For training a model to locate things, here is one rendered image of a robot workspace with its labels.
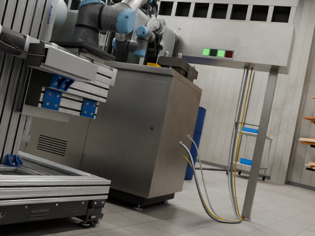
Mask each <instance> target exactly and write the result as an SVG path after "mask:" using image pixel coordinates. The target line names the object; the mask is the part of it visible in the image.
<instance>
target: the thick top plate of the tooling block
mask: <svg viewBox="0 0 315 236"><path fill-rule="evenodd" d="M159 65H161V66H162V67H164V66H165V67H170V66H171V67H173V68H180V69H182V70H184V71H185V72H186V73H188V68H189V66H190V65H189V64H188V63H187V62H186V61H185V60H183V59H182V58H173V57H165V56H161V57H160V62H159ZM197 76H198V72H197V71H196V70H195V75H194V79H195V80H197Z"/></svg>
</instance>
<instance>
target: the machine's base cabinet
mask: <svg viewBox="0 0 315 236"><path fill-rule="evenodd" d="M200 100H201V94H200V93H198V92H197V91H195V90H193V89H192V88H190V87H189V86H188V85H186V84H185V83H183V82H181V81H180V80H178V79H177V78H175V77H174V76H168V75H161V74H151V73H144V72H137V71H130V70H123V69H117V75H116V79H115V84H114V87H111V86H110V87H109V91H108V96H107V100H106V103H103V102H99V105H98V110H97V115H96V119H92V118H86V117H81V116H77V115H72V114H70V117H69V122H68V123H67V122H61V121H56V120H51V119H46V118H39V117H33V120H32V124H31V128H30V134H29V135H30V136H31V137H30V141H29V142H25V141H21V144H20V148H19V151H22V152H25V153H28V154H30V155H34V156H37V157H40V158H43V159H46V160H49V161H52V162H55V163H58V164H62V165H65V166H68V167H71V168H73V169H76V170H80V171H83V172H86V173H89V174H92V175H95V176H98V177H101V178H105V179H108V180H111V185H110V190H109V194H108V196H110V197H114V198H117V199H120V200H124V201H127V202H130V203H134V204H137V205H138V206H134V209H135V210H139V211H142V210H143V207H140V206H147V205H151V204H155V203H158V202H162V203H166V204H167V203H168V201H167V200H170V199H173V198H174V195H175V193H176V192H181V191H182V188H183V183H184V179H185V174H186V169H187V164H188V161H187V160H186V158H187V159H188V158H189V155H188V153H187V151H186V149H185V148H184V147H183V146H180V142H183V144H184V145H185V146H186V147H187V148H188V149H189V151H190V149H191V144H192V140H191V139H190V138H187V136H188V135H190V137H191V138H192V139H193V135H194V130H195V124H196V119H197V114H198V110H199V105H200ZM181 154H183V155H184V156H185V157H186V158H184V157H182V156H181Z"/></svg>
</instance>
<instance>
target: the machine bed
mask: <svg viewBox="0 0 315 236"><path fill-rule="evenodd" d="M103 64H104V65H106V66H109V67H111V68H116V69H123V70H130V71H137V72H144V73H151V74H161V75H168V76H174V77H175V78H177V79H178V80H180V81H181V82H183V83H185V84H186V85H188V86H189V87H190V88H192V89H193V90H195V91H197V92H198V93H200V94H202V89H201V88H199V87H198V86H196V85H195V84H194V83H192V82H191V81H190V80H188V79H187V78H185V77H184V76H183V75H181V74H180V73H178V72H177V71H175V70H174V69H171V68H164V67H156V66H146V65H138V64H130V63H123V62H115V61H108V60H105V61H104V63H103Z"/></svg>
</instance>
